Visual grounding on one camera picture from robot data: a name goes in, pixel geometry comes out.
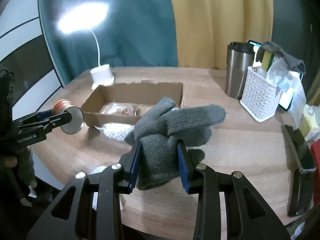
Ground snack in clear bag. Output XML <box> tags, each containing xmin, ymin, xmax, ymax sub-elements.
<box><xmin>99</xmin><ymin>102</ymin><xmax>153</xmax><ymax>116</ymax></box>

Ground red tin can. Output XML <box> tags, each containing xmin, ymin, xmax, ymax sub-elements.
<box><xmin>52</xmin><ymin>99</ymin><xmax>84</xmax><ymax>135</ymax></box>

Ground black tray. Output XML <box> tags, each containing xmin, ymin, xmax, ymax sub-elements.
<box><xmin>283</xmin><ymin>125</ymin><xmax>316</xmax><ymax>174</ymax></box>

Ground teal curtain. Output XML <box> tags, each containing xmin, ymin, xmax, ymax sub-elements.
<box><xmin>38</xmin><ymin>0</ymin><xmax>178</xmax><ymax>83</ymax></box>

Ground brown cardboard box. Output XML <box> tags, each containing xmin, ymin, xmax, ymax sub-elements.
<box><xmin>81</xmin><ymin>82</ymin><xmax>184</xmax><ymax>127</ymax></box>

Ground clear plastic bags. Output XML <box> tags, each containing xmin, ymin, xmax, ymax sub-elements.
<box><xmin>266</xmin><ymin>57</ymin><xmax>306</xmax><ymax>130</ymax></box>

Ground gloved left hand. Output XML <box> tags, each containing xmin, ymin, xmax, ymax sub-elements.
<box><xmin>1</xmin><ymin>146</ymin><xmax>35</xmax><ymax>206</ymax></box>

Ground grey knitted glove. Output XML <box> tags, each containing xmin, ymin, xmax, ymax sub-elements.
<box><xmin>125</xmin><ymin>97</ymin><xmax>226</xmax><ymax>191</ymax></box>

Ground red box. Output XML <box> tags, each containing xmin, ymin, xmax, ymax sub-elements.
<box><xmin>311</xmin><ymin>139</ymin><xmax>320</xmax><ymax>179</ymax></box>

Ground white desk lamp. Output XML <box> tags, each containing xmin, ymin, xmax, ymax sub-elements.
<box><xmin>57</xmin><ymin>1</ymin><xmax>115</xmax><ymax>90</ymax></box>

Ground white perforated plastic basket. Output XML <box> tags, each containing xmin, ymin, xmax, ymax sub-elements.
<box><xmin>240</xmin><ymin>67</ymin><xmax>282</xmax><ymax>122</ymax></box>

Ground steel thermos mug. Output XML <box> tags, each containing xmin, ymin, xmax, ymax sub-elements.
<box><xmin>225</xmin><ymin>42</ymin><xmax>255</xmax><ymax>99</ymax></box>

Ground yellow green sponge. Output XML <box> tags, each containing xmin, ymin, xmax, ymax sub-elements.
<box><xmin>261</xmin><ymin>51</ymin><xmax>274</xmax><ymax>71</ymax></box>

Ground yellow curtain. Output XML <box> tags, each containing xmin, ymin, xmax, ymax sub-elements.
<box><xmin>171</xmin><ymin>0</ymin><xmax>273</xmax><ymax>70</ymax></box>

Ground dark grey sock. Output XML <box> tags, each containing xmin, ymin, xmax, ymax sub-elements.
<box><xmin>257</xmin><ymin>41</ymin><xmax>306</xmax><ymax>75</ymax></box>

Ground white cloth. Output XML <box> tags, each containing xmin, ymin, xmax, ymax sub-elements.
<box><xmin>95</xmin><ymin>122</ymin><xmax>134</xmax><ymax>142</ymax></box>

